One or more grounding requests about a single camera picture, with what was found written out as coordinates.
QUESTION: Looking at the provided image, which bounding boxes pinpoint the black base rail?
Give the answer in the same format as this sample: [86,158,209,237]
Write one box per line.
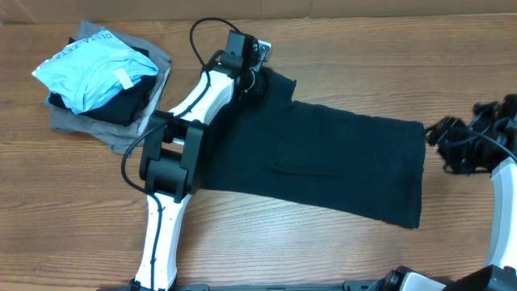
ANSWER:
[170,279,385,291]

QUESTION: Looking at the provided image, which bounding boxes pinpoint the light blue folded shirt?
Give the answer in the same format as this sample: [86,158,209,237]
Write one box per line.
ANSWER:
[32,29,158,114]

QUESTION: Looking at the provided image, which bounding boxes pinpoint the grey folded shirt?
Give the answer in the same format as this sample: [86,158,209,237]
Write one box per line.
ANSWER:
[46,32,171,154]

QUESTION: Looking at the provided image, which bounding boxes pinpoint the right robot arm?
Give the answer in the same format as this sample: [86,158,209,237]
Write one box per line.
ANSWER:
[368,95,516,291]

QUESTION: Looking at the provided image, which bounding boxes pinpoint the black Nike t-shirt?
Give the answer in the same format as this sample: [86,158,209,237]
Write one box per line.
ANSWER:
[201,69,426,229]

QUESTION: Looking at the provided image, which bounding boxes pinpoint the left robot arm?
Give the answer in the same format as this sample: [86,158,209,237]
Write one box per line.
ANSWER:
[129,36,272,290]

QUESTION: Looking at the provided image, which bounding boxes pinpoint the black folded shirt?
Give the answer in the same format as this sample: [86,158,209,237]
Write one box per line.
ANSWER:
[48,47,158,126]

